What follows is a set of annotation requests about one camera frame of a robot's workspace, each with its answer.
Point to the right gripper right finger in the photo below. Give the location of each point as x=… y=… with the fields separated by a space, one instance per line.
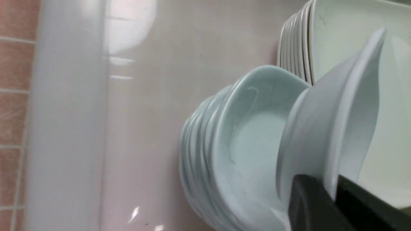
x=366 y=212

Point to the stack of square plates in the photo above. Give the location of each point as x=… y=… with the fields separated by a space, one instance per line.
x=293 y=51

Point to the stack of white bowls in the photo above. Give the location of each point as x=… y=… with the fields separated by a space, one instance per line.
x=195 y=140

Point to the white bowl tray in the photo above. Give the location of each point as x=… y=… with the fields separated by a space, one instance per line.
x=331 y=125

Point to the top stacked white bowl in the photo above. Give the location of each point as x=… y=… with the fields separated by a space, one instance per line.
x=245 y=147

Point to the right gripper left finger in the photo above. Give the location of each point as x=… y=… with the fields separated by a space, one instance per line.
x=312 y=209

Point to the large white plastic tub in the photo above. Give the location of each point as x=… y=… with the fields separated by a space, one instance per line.
x=114 y=81

